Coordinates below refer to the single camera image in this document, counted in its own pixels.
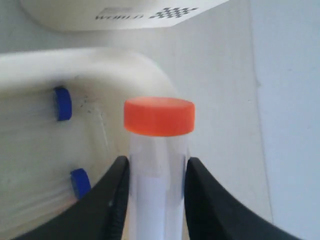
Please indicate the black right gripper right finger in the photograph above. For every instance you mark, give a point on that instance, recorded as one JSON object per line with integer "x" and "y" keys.
{"x": 212, "y": 213}

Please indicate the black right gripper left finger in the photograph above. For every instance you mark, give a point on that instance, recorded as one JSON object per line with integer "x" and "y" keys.
{"x": 99, "y": 215}

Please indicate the blue cap tube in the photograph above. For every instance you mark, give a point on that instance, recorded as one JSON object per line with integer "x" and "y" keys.
{"x": 80, "y": 183}
{"x": 36, "y": 108}

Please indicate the orange cap tube with label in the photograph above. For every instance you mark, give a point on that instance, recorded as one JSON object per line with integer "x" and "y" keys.
{"x": 158, "y": 154}

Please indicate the cream plastic bin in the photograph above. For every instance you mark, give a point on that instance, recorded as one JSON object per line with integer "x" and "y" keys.
{"x": 99, "y": 80}
{"x": 101, "y": 15}

